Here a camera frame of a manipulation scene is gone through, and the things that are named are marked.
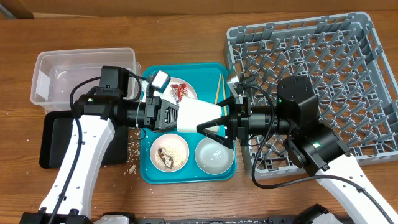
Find teal plastic serving tray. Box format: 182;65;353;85
140;63;236;184

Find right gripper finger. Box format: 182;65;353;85
217;95;243;108
197;115;234;149

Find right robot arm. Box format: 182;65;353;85
196;77;397;223

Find red snack wrapper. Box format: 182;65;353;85
171;83;188;103

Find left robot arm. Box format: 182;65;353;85
20;66;178;223

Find small pink plate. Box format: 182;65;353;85
150;134;190;173

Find large white plate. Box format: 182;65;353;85
153;77;197;105

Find white paper cup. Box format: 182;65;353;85
177;96;222;133

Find grey bowl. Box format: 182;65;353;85
195;138;234;175

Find clear plastic bin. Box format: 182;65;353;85
30;47;141;113

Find grey plastic dish rack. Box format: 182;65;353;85
225;12;397;165

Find right wooden chopstick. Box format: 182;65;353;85
221;74;228;116

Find black plastic tray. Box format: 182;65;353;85
39;111;128;169

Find left wooden chopstick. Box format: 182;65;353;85
215;74;222;104

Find rice and food scraps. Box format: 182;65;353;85
155;147;186;171

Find wooden chopstick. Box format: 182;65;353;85
221;74;228;116
215;74;222;104

